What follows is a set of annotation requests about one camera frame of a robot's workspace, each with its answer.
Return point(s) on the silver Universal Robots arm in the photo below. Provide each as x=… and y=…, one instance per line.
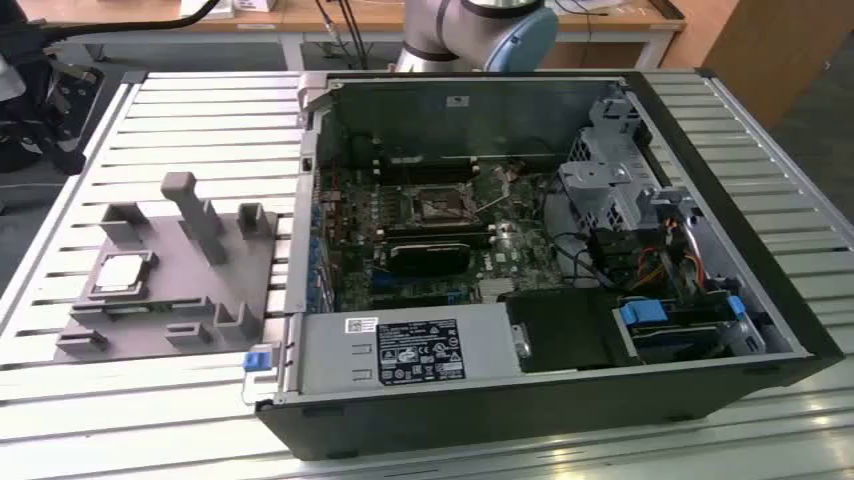
x=440, y=30

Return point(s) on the CPU socket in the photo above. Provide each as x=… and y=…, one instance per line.
x=441, y=205

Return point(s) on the silver square CPU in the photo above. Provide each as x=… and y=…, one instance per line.
x=120, y=272

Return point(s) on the green motherboard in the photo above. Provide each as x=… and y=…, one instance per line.
x=433, y=235

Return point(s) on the black graphics card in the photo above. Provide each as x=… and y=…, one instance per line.
x=429, y=257

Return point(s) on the thin metal locking lever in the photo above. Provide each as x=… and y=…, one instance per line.
x=489, y=204

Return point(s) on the silver power supply unit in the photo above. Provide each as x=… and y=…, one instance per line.
x=407, y=350

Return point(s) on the black plastic shroud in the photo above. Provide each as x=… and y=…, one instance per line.
x=567, y=330

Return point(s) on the silver metal drive cage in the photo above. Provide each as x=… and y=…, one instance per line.
x=603, y=165

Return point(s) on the blue case latch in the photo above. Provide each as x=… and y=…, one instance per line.
x=259, y=361

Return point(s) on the blue disk carrier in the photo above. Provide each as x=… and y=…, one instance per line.
x=643, y=315

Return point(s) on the black open PC case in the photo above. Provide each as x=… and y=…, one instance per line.
x=533, y=400

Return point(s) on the grey parts rack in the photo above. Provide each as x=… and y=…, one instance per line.
x=193, y=280

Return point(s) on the wooden desk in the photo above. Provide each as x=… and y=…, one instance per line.
x=333, y=20

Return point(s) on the blue plastic clip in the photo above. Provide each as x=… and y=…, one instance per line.
x=735, y=306

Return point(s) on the wooden cabinet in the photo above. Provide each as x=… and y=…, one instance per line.
x=774, y=55

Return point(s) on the black office chair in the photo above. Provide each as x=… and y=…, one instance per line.
x=40, y=100

